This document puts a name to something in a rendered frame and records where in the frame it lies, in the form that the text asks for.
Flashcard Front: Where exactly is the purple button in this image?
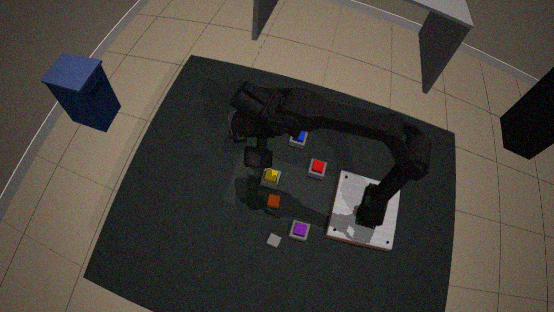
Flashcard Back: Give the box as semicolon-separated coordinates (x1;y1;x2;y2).
289;220;310;242

